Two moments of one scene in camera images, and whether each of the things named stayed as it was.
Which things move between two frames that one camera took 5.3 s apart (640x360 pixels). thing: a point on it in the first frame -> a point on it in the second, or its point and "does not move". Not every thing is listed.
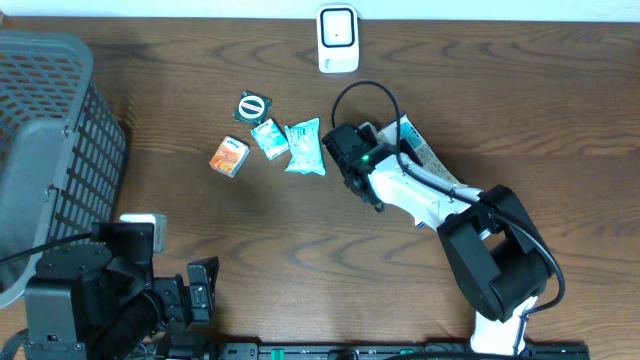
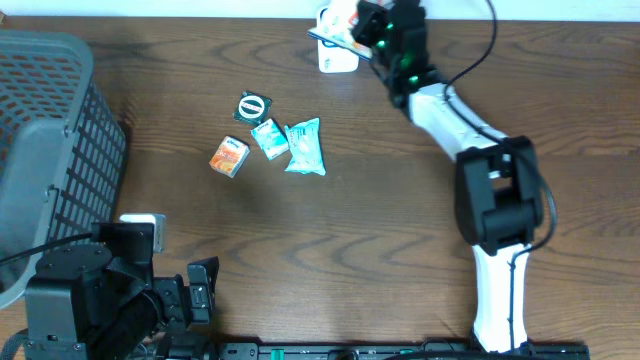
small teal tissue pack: (270, 138) does not move
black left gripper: (171, 300) does not move
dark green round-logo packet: (252, 108) does not move
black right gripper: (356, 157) -> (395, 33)
